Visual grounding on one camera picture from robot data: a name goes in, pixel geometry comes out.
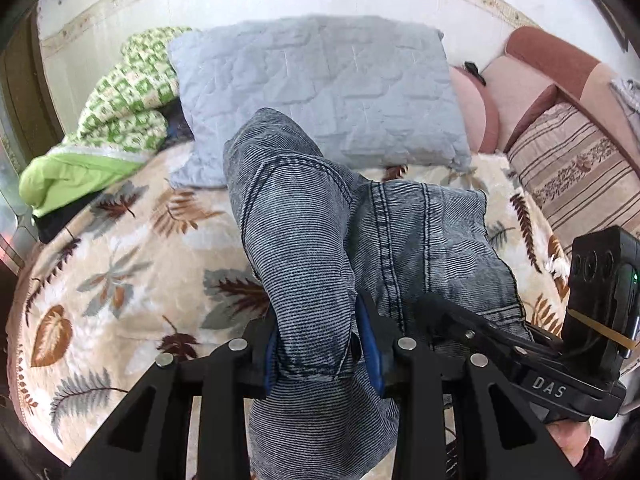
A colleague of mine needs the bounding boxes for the grey denim pants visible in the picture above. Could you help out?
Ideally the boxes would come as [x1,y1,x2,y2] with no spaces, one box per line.
[224,108,528,479]

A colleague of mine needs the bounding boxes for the person's right hand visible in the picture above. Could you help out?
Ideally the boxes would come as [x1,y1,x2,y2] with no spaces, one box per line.
[546,419,591,466]

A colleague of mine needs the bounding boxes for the beige leaf pattern blanket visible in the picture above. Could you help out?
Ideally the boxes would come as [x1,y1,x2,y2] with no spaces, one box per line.
[4,142,574,466]

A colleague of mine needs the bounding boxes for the brown striped cushion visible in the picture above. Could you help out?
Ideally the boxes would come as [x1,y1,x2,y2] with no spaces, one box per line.
[506,102,639,254]

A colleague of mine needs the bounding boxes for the grey cloth on sofa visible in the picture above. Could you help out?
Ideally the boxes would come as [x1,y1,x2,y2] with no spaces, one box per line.
[610,78,640,138]

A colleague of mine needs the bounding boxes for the pink brown sofa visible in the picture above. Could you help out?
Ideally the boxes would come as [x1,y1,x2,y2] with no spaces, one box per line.
[450,26,639,170]

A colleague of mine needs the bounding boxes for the green patterned quilt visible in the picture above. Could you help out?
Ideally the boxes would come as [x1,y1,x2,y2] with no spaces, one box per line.
[18,26,189,218]

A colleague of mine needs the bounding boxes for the small black object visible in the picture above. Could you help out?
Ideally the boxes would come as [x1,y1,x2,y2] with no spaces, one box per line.
[463,61,487,87]

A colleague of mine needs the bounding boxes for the grey quilted pillow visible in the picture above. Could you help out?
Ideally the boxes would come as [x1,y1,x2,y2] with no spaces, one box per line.
[168,15,471,188]

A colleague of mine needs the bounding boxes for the black camera box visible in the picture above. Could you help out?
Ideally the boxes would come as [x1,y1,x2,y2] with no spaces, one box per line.
[561,226,639,382]

